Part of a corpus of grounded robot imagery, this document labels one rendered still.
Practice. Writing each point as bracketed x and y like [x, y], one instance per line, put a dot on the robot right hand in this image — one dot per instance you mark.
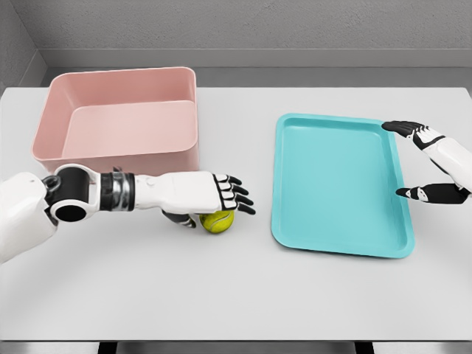
[439, 151]

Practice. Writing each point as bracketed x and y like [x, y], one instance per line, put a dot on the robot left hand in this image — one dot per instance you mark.
[191, 193]

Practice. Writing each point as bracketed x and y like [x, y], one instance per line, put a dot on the yellow tennis ball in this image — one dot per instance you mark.
[217, 221]

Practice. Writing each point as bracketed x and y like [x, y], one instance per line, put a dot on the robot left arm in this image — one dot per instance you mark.
[73, 195]

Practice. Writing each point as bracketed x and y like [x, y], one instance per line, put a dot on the pink basket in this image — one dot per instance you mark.
[118, 121]

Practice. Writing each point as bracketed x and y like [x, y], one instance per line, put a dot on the blue tray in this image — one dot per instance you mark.
[339, 184]

